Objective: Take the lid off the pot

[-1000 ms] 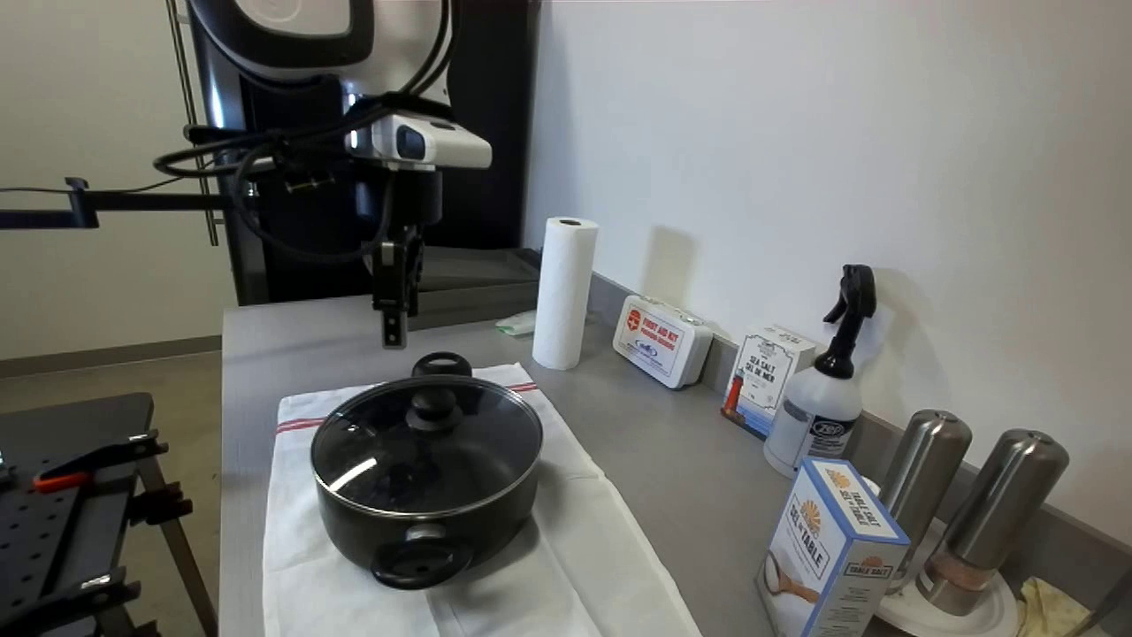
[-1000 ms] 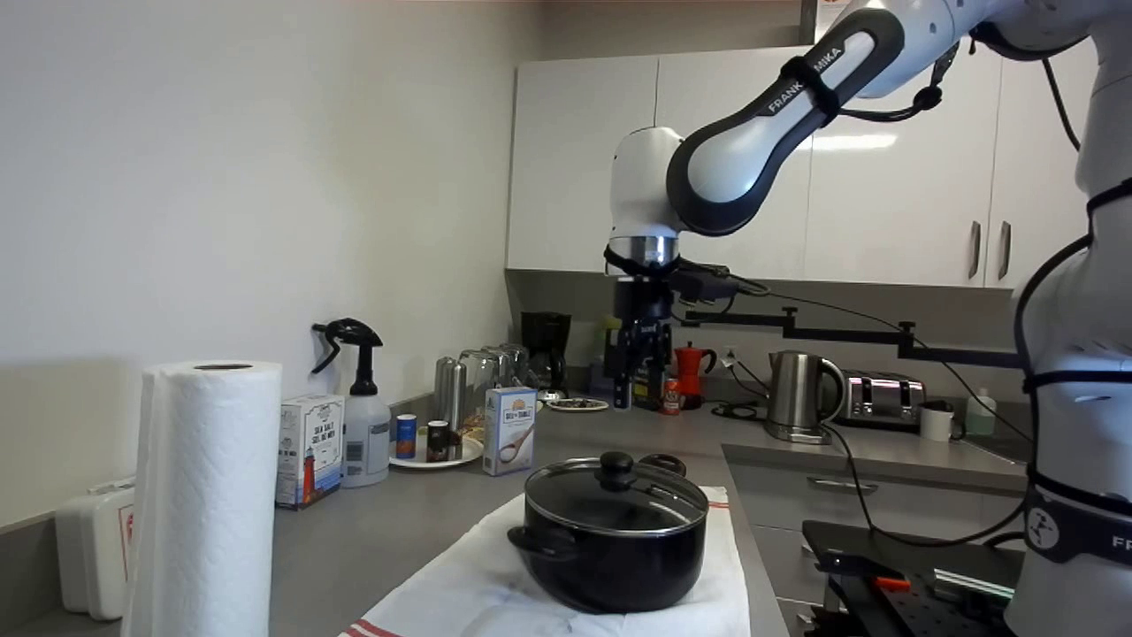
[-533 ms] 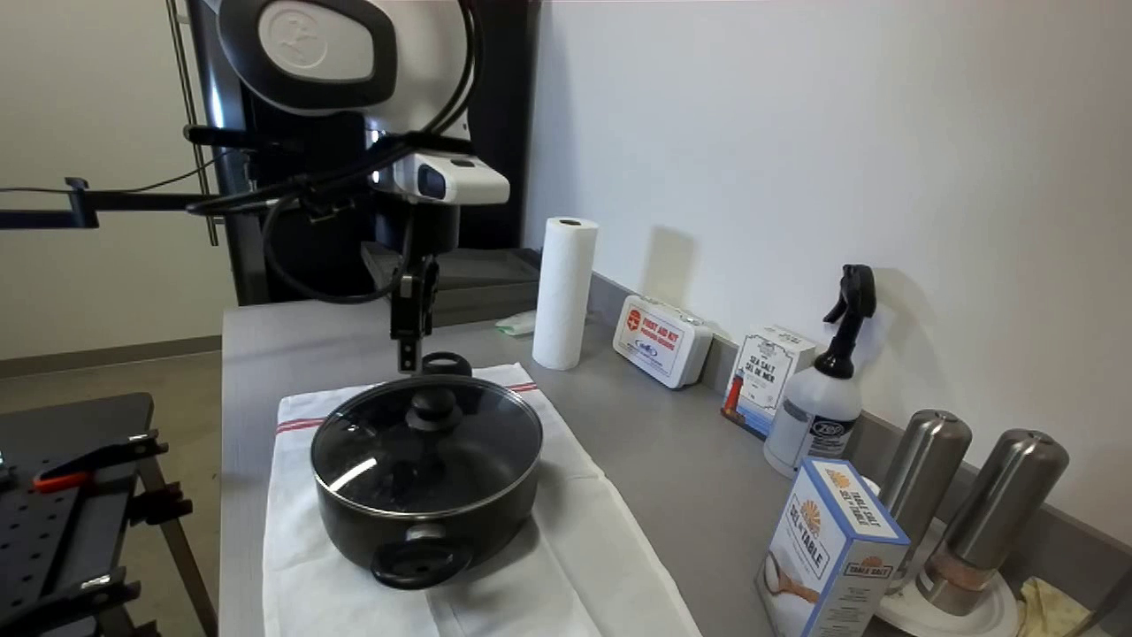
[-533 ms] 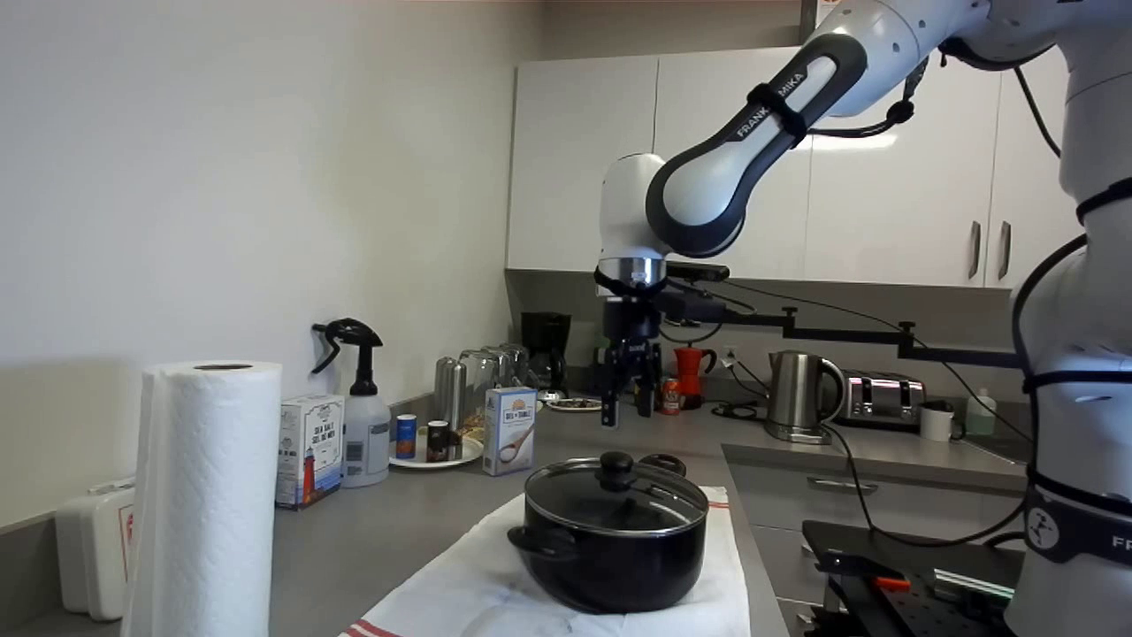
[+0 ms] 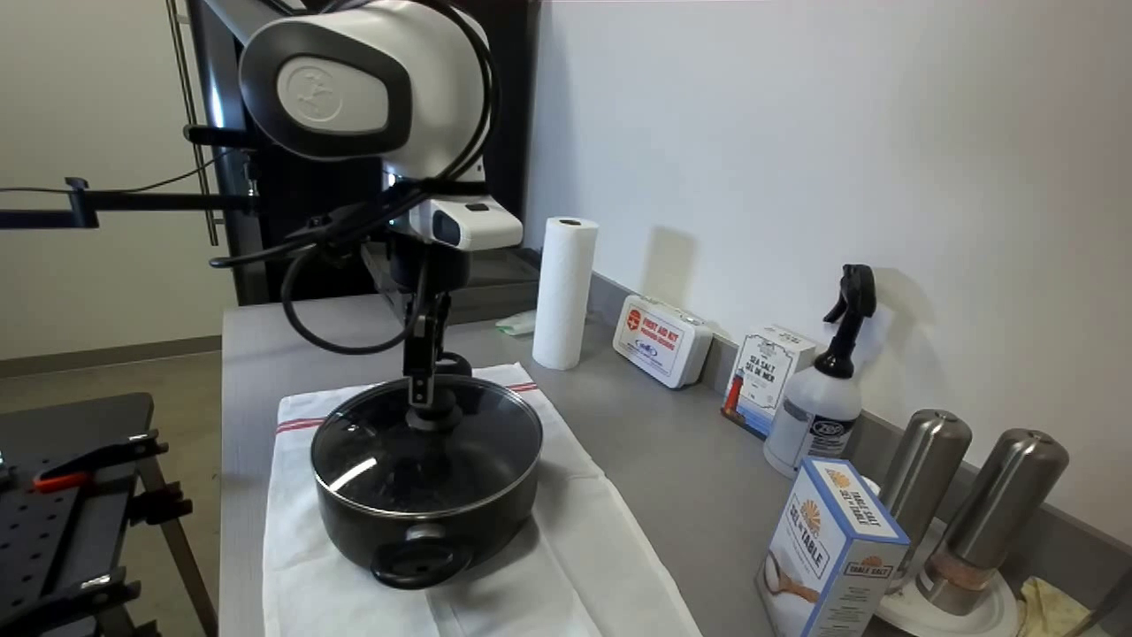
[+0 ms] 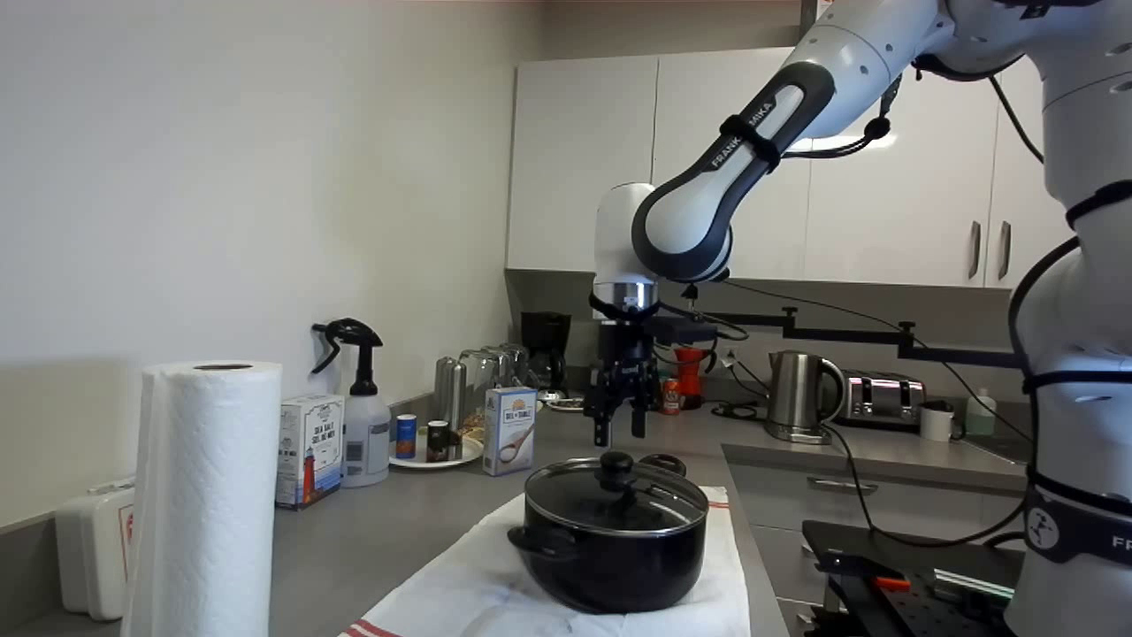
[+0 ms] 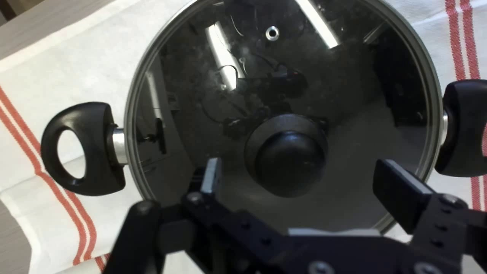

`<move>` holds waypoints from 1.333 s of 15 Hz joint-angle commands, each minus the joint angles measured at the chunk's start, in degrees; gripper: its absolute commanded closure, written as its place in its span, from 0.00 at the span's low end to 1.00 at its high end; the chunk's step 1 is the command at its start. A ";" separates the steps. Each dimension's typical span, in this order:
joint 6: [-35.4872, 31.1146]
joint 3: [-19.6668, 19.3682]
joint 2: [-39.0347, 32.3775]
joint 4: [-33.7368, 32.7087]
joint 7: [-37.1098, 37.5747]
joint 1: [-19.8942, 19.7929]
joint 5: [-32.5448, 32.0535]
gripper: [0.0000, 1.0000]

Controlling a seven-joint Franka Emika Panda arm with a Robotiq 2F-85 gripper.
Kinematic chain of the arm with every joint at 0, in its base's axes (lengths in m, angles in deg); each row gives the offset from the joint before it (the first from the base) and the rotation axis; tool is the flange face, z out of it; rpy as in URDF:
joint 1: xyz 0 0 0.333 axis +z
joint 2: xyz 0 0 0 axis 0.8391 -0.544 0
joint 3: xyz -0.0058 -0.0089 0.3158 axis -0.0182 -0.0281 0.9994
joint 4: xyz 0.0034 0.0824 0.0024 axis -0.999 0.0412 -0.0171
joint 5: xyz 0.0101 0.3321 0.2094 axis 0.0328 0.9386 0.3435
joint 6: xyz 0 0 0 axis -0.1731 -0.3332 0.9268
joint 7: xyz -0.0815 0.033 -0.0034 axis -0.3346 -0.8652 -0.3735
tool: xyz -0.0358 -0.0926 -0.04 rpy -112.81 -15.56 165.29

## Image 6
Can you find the silver toaster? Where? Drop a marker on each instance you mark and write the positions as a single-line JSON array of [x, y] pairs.
[[887, 400]]

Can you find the red moka pot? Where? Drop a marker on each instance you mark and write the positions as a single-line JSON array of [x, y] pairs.
[[696, 373]]

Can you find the small clear glass bottle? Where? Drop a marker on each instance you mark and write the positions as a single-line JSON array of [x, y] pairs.
[[982, 416]]

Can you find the silver metal canister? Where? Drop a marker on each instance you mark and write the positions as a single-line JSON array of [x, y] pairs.
[[455, 389]]

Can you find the small dark jar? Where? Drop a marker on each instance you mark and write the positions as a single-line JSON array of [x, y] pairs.
[[440, 439]]

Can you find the black flat device red button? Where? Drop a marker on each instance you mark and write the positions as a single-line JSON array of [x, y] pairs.
[[896, 561]]

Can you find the white plastic container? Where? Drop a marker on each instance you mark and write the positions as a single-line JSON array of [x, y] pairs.
[[94, 554]]

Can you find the black cooking pot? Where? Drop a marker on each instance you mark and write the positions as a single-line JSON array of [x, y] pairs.
[[614, 568]]

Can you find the white carton with blue print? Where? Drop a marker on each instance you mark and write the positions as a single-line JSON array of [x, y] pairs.
[[512, 430]]

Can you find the white black Franka robot arm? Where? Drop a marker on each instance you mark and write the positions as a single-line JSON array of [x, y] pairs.
[[731, 179]]

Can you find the white paper towel roll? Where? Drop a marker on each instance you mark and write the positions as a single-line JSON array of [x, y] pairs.
[[206, 496]]

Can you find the white cabinet door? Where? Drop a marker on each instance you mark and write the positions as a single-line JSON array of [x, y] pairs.
[[896, 212], [684, 108], [1019, 200], [581, 164]]

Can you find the white mug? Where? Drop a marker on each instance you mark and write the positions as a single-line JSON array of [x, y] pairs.
[[936, 425]]

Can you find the glass lid with black knob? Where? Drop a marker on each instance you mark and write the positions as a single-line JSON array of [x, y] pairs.
[[615, 489]]

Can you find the white carton with red print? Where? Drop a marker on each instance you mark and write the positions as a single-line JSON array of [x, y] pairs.
[[308, 448]]

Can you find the stainless steel electric kettle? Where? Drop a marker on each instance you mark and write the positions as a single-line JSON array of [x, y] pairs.
[[799, 395]]

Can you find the black articulated camera mount arm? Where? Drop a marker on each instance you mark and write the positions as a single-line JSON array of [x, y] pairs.
[[896, 340]]

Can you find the black coffee machine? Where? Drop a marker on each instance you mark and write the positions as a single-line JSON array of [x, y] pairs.
[[545, 347]]

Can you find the white towel with red stripes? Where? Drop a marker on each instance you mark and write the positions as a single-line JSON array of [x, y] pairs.
[[470, 588]]

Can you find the white plate under jars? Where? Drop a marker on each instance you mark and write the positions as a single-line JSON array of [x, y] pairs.
[[463, 456]]

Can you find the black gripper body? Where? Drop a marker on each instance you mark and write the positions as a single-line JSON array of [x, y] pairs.
[[623, 358]]

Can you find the small flat white plate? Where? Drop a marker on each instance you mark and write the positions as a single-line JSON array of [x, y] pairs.
[[567, 403]]

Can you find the clear spray bottle black trigger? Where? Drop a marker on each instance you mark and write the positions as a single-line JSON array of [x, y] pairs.
[[364, 438]]

